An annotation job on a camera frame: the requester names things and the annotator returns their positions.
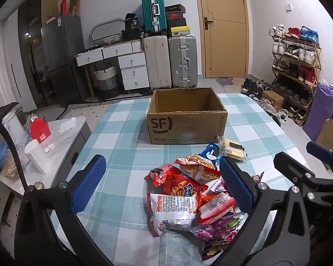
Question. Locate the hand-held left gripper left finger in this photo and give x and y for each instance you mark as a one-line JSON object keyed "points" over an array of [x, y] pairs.
{"points": [[88, 183]]}

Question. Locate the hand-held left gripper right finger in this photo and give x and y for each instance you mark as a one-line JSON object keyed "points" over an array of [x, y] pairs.
{"points": [[236, 183]]}

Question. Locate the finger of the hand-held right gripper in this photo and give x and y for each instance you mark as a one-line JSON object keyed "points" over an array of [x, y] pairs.
{"points": [[287, 165], [319, 150]]}

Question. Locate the brown cardboard box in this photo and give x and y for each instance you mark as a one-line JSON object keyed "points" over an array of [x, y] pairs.
{"points": [[183, 127]]}

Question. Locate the purple white snack packet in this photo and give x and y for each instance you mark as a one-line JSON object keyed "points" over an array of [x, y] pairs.
{"points": [[217, 184]]}

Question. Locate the printed brown carton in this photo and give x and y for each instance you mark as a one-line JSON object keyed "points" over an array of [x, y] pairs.
{"points": [[331, 134]]}

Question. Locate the red white snack packet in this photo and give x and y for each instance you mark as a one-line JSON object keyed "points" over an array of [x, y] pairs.
{"points": [[216, 205]]}

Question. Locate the yellow cracker packet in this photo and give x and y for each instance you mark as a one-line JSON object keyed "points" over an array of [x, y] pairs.
{"points": [[233, 149]]}

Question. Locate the purple bag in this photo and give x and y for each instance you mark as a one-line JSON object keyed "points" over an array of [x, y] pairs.
{"points": [[319, 110]]}

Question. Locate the orange noodle-print snack packet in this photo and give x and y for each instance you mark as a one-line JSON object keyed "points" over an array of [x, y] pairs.
{"points": [[195, 169]]}

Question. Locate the small white wrapper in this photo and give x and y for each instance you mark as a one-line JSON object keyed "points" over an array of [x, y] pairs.
{"points": [[49, 148]]}

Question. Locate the white cup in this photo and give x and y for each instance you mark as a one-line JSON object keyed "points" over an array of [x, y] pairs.
{"points": [[37, 158]]}

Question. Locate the white tissue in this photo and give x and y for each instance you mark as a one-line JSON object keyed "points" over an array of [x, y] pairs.
{"points": [[66, 126]]}

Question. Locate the small brown carton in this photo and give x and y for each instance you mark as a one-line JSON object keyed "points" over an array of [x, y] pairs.
{"points": [[273, 98]]}

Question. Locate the white red-label snack packet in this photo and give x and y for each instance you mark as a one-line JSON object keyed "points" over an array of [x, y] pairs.
{"points": [[172, 207]]}

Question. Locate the red gift bag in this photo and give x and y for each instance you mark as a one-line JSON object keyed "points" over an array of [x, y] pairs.
{"points": [[40, 131]]}

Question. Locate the striped edge rug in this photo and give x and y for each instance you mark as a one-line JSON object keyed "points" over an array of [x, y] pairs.
{"points": [[86, 112]]}

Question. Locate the plain red snack packet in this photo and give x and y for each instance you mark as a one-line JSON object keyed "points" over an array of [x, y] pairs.
{"points": [[159, 173]]}

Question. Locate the clear plastic jar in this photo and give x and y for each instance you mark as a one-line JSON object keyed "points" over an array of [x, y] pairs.
{"points": [[9, 171]]}

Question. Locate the pile of dark shoes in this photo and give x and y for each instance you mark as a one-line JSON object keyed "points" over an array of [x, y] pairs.
{"points": [[252, 88]]}

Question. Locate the wooden shoe rack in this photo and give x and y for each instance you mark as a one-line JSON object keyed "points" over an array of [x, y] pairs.
{"points": [[320, 58]]}

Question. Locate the stack of blue bowls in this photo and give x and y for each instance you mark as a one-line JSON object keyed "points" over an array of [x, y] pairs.
{"points": [[0, 153]]}

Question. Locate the white kettle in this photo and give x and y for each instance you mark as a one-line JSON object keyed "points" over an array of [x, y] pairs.
{"points": [[12, 127]]}

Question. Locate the rows of sneakers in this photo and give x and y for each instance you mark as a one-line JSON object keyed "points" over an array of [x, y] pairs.
{"points": [[305, 54]]}

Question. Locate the woven laundry basket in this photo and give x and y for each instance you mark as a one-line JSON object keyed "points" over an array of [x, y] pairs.
{"points": [[105, 80]]}

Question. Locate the white drawer desk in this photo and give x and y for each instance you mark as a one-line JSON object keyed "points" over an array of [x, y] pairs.
{"points": [[133, 61]]}

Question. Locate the grey refrigerator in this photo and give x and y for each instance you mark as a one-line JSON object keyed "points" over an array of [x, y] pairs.
{"points": [[63, 55]]}

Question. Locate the wooden door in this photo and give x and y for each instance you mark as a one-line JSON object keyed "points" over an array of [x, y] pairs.
{"points": [[224, 47]]}

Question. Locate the dark glass cabinet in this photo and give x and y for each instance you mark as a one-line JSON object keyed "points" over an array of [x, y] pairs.
{"points": [[33, 61]]}

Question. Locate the silver suitcase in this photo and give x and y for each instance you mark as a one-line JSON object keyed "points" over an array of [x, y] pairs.
{"points": [[183, 58]]}

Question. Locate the beige suitcase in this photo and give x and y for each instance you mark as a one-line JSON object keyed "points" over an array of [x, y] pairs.
{"points": [[156, 61]]}

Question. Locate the white wardrobe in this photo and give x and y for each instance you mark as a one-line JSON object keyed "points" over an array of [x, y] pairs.
{"points": [[5, 61]]}

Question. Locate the black storage box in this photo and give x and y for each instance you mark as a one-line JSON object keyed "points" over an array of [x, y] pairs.
{"points": [[133, 34]]}

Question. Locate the black numbered box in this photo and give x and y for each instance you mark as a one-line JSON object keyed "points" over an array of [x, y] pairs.
{"points": [[131, 22]]}

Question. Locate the dark shoe box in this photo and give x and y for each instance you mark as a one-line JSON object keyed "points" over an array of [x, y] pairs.
{"points": [[176, 23]]}

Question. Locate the black red-logo shoe box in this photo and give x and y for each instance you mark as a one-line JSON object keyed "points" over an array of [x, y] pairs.
{"points": [[175, 16]]}

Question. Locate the red paper bag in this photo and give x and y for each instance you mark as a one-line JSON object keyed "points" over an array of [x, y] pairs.
{"points": [[63, 7]]}

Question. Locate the brown paper bag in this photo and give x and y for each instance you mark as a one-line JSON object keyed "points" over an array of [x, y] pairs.
{"points": [[75, 5]]}

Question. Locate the tall flat cardboard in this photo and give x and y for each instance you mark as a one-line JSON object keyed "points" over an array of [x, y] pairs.
{"points": [[49, 5]]}

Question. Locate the teal suitcase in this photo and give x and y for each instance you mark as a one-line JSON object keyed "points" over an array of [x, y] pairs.
{"points": [[149, 11]]}

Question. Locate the oval metal frame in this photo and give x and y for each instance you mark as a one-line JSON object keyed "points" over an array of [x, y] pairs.
{"points": [[108, 21]]}

